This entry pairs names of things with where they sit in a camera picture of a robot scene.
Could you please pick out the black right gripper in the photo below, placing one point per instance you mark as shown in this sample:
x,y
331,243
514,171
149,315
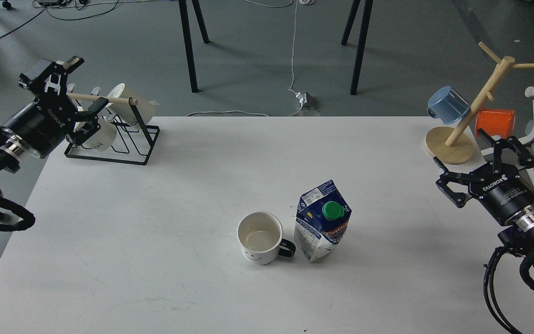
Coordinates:
x,y
503,192

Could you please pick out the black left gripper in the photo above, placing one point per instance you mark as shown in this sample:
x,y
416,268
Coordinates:
x,y
45,122

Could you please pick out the blue white milk carton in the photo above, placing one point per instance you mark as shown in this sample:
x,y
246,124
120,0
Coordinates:
x,y
321,220

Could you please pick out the white mug with black handle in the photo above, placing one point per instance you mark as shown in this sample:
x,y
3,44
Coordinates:
x,y
260,236

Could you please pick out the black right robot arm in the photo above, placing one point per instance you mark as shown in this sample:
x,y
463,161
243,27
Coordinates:
x,y
517,239

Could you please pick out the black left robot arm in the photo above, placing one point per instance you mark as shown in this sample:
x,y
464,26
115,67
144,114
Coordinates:
x,y
14,217

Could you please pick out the cream mug front on rack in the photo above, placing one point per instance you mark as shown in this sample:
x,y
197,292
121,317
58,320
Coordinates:
x,y
102,139

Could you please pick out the cream mug on rack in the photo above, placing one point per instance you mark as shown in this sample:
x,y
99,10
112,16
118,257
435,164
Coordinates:
x,y
124,111
102,139

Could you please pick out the wooden mug tree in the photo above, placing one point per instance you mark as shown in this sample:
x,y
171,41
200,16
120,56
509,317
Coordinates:
x,y
450,144

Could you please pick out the orange mug on tree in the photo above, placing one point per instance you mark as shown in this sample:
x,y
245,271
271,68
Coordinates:
x,y
494,122

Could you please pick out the cream mug rear on rack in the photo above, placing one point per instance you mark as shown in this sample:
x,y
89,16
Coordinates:
x,y
124,111

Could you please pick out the blue mug on tree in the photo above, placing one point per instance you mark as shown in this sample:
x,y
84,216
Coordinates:
x,y
447,105

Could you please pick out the white power plug adapter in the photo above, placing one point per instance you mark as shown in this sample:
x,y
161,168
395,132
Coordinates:
x,y
306,101

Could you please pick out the black table legs right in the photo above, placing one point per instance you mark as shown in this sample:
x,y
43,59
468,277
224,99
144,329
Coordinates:
x,y
362,37

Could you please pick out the black wire mug rack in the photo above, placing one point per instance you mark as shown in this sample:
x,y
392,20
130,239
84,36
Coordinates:
x,y
132,145

